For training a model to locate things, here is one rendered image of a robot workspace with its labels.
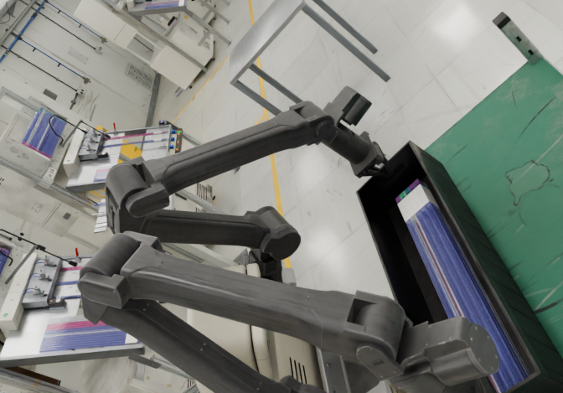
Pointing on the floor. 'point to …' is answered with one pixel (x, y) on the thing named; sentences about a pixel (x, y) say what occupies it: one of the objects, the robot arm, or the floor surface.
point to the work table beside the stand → (264, 35)
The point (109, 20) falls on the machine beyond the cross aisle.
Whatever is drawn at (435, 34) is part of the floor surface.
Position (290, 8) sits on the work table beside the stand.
